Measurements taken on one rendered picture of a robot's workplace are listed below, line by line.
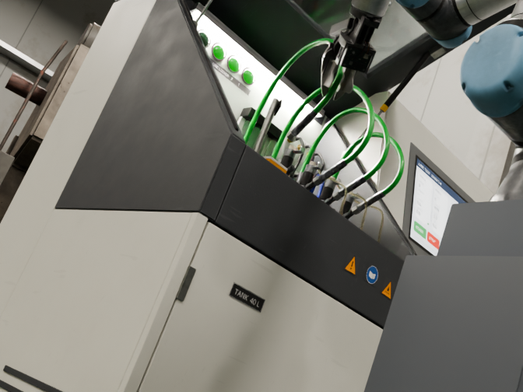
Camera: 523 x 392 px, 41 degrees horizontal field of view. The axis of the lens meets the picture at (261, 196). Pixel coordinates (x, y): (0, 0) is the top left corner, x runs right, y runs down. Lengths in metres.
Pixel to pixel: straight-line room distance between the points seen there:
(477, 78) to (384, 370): 0.43
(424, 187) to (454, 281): 1.22
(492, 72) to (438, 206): 1.25
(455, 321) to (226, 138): 0.54
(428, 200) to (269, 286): 0.98
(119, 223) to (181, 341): 0.31
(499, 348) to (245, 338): 0.54
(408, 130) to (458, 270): 1.25
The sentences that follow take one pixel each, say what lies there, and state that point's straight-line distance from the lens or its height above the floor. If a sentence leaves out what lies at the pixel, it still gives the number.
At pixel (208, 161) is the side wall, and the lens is 1.27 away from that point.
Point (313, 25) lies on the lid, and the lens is 2.03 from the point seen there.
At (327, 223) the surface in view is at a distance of 1.43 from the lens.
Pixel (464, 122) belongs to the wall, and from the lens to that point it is 4.93.
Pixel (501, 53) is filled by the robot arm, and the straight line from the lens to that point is 1.04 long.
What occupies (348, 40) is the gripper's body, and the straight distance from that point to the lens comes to 1.53.
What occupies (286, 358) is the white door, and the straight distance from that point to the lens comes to 1.38.
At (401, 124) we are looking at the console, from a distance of 2.19.
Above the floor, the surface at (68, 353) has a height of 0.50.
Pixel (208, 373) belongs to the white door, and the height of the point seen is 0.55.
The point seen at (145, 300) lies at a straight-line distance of 1.22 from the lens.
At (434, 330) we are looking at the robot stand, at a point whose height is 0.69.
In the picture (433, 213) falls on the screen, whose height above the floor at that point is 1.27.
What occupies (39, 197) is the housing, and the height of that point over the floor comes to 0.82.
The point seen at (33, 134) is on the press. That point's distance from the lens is 5.14.
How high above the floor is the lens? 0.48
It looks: 18 degrees up
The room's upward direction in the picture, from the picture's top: 21 degrees clockwise
